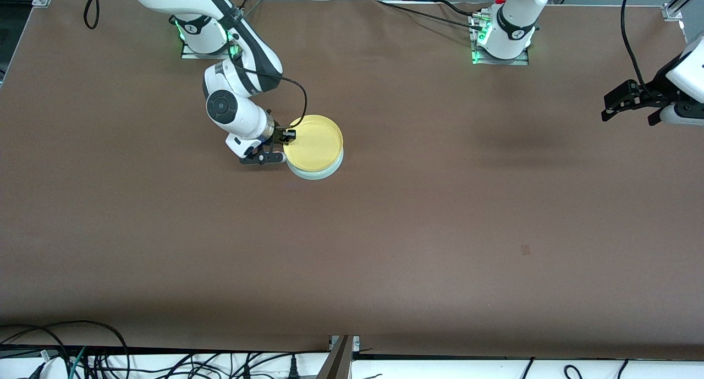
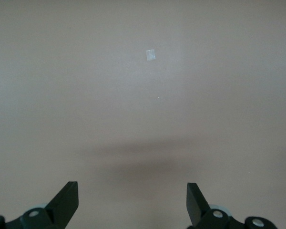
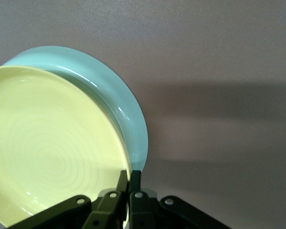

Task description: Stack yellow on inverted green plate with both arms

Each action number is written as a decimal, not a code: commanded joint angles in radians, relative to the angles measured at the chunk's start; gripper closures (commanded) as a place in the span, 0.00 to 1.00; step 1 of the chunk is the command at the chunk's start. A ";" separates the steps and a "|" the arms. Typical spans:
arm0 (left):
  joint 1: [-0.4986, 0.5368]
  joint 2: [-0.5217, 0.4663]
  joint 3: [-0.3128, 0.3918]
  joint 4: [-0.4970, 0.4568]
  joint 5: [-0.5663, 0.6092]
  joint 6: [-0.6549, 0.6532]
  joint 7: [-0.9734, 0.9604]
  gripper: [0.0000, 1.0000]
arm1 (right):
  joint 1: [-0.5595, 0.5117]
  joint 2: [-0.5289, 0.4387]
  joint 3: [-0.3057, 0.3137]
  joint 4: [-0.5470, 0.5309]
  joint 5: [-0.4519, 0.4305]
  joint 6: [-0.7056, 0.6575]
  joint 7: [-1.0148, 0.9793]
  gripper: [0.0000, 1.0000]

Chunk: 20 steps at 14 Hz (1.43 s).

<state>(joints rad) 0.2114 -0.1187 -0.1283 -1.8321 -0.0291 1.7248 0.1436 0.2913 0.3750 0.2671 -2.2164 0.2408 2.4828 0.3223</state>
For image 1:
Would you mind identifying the yellow round plate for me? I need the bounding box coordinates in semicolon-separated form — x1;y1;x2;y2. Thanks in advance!
286;115;344;172

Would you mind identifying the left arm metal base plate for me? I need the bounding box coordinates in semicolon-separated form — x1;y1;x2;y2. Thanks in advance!
470;13;530;66

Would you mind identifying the brown table cover sheet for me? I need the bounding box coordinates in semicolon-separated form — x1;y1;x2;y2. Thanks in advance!
0;0;704;353

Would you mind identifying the small black looped cable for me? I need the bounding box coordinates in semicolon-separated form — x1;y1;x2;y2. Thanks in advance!
0;327;71;366

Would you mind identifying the aluminium frame post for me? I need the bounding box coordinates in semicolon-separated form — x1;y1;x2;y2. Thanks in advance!
315;335;355;379

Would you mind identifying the long black table cable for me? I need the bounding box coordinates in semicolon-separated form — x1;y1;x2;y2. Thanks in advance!
377;0;480;30

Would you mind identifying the pale green round plate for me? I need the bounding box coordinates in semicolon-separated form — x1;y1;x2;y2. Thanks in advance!
287;148;344;180

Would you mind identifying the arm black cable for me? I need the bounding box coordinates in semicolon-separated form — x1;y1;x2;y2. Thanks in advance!
82;0;309;131
620;0;652;91

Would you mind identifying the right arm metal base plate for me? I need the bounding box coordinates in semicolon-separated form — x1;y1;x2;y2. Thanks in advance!
181;16;239;60

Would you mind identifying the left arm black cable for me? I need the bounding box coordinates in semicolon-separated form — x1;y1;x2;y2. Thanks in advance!
620;0;652;91

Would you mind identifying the teal cable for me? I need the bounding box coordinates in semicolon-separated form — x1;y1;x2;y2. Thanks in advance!
69;346;87;379

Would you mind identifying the aluminium corner profile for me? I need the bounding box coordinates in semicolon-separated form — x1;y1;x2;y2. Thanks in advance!
662;0;704;22

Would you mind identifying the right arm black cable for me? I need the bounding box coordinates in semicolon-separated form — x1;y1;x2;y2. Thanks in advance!
82;0;309;131

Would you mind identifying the black base connector cable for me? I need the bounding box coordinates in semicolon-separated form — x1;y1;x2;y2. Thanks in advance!
231;0;265;22

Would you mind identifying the short black table cable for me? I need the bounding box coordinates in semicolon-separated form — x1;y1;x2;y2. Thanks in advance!
436;0;487;19

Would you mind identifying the large black looped cable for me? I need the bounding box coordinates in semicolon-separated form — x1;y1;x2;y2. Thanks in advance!
0;320;130;379

